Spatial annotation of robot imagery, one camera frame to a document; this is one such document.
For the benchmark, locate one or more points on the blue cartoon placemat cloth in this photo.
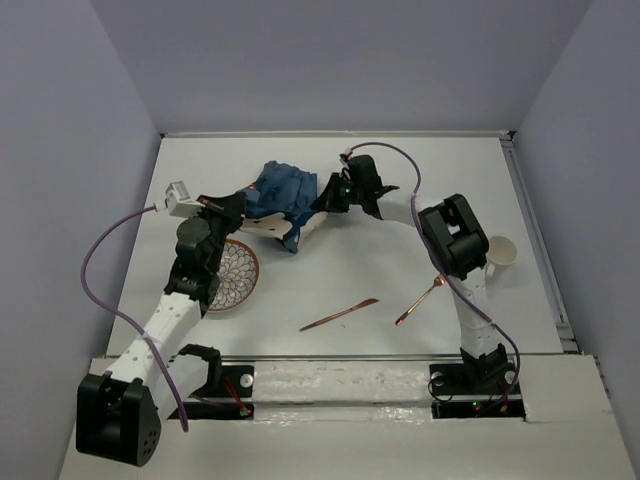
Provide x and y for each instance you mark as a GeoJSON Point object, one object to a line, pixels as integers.
{"type": "Point", "coordinates": [278, 205]}

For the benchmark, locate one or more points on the white ceramic mug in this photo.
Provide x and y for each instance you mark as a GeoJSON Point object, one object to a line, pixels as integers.
{"type": "Point", "coordinates": [500, 258]}

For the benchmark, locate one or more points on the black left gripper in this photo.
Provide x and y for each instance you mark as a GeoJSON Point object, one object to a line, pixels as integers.
{"type": "Point", "coordinates": [228, 208]}

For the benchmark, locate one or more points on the copper fork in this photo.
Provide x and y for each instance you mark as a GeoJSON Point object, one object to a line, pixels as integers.
{"type": "Point", "coordinates": [437, 282]}

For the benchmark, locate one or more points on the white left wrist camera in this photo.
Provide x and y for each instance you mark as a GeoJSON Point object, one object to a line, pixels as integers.
{"type": "Point", "coordinates": [179, 202]}

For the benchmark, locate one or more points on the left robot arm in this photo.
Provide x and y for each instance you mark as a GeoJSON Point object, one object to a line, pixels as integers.
{"type": "Point", "coordinates": [120, 413]}

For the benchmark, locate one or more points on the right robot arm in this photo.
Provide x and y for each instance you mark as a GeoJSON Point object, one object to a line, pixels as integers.
{"type": "Point", "coordinates": [457, 247]}

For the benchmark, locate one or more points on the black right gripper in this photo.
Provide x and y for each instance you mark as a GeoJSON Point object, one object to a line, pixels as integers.
{"type": "Point", "coordinates": [329, 200]}

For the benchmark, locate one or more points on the metal base rail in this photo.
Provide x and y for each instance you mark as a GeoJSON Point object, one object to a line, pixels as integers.
{"type": "Point", "coordinates": [403, 391]}

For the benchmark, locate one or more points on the floral ceramic plate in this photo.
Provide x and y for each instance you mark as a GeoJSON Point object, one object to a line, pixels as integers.
{"type": "Point", "coordinates": [238, 274]}

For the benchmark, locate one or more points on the copper knife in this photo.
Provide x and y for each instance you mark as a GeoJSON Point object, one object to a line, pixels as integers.
{"type": "Point", "coordinates": [363, 304]}

